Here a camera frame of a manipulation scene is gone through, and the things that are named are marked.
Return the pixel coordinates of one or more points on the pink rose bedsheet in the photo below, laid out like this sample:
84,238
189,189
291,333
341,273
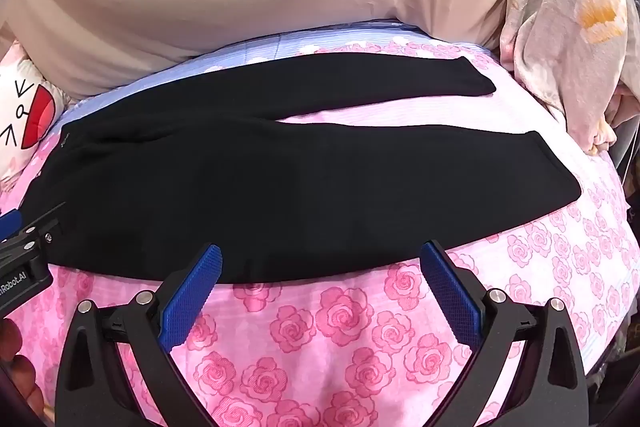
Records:
325,347

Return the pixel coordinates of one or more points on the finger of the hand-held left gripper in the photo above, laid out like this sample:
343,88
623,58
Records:
7,224
42,232

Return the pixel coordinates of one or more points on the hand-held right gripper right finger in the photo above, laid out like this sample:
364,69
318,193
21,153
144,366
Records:
450,292

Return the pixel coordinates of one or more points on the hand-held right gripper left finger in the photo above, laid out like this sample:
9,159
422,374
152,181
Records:
192,292

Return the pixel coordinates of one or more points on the pale floral blanket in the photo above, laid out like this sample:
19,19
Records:
565,32

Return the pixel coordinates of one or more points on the person's left hand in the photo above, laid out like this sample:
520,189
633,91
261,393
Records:
20,372

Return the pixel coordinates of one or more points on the white cartoon face pillow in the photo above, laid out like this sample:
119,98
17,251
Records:
22,112

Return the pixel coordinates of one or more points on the black pants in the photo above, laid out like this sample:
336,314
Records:
250,187

